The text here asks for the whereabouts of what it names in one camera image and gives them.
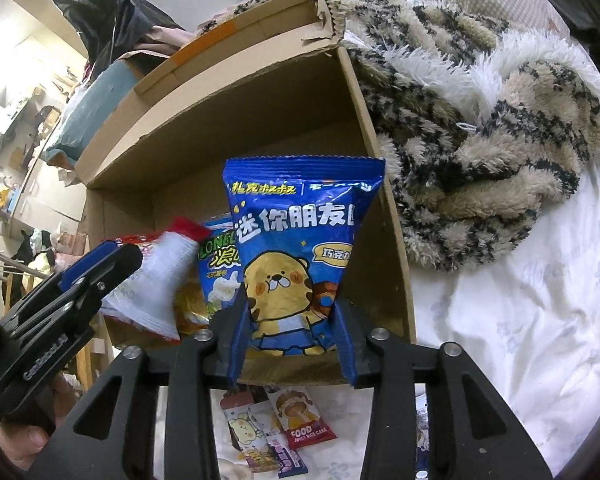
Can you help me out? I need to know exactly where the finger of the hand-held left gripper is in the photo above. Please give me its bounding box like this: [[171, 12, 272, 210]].
[[54, 241, 119, 292], [57, 244, 144, 327]]

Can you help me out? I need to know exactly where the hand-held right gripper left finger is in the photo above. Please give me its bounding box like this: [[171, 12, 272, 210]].
[[27, 304, 254, 480]]

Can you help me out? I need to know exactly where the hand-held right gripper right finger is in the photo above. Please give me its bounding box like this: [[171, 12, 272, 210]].
[[332, 300, 553, 480]]

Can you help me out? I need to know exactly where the white red-edged snack packet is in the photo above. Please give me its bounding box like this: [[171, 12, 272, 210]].
[[99, 217, 212, 346]]

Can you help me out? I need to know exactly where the white snack packet yellow figure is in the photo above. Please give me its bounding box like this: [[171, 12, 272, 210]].
[[222, 391, 277, 477]]

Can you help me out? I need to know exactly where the red rice cake snack packet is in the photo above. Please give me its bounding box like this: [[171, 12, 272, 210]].
[[267, 386, 339, 450]]

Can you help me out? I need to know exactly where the blue popcorn snack packet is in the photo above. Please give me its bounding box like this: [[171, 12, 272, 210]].
[[197, 214, 247, 322]]

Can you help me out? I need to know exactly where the blue bear print snack packet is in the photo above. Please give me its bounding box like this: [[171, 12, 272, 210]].
[[222, 157, 387, 362]]

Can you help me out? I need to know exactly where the brown cardboard box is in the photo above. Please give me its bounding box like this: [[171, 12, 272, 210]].
[[75, 0, 417, 390]]

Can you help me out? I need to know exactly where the person's left hand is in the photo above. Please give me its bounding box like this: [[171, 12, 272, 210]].
[[0, 379, 77, 457]]

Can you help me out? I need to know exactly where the fuzzy beige black striped blanket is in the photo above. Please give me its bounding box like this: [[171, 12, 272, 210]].
[[195, 0, 600, 274]]

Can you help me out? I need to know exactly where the black plastic bag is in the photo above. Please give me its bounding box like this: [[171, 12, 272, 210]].
[[32, 0, 182, 77]]

